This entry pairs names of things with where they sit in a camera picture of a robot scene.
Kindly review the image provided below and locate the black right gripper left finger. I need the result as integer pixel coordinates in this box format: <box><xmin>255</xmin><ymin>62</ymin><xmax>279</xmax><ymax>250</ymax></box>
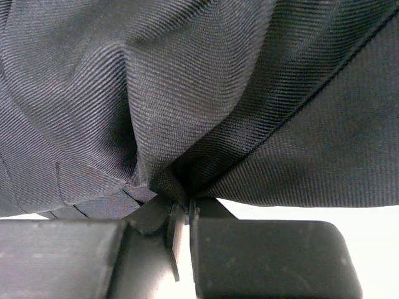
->
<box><xmin>1</xmin><ymin>196</ymin><xmax>184</xmax><ymax>298</ymax></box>

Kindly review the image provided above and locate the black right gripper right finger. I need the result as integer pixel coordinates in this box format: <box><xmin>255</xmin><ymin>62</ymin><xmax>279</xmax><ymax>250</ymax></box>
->
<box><xmin>190</xmin><ymin>197</ymin><xmax>363</xmax><ymax>299</ymax></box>

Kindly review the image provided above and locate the black pleated skirt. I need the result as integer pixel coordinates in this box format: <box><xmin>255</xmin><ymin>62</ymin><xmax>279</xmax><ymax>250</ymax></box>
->
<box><xmin>1</xmin><ymin>1</ymin><xmax>398</xmax><ymax>218</ymax></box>

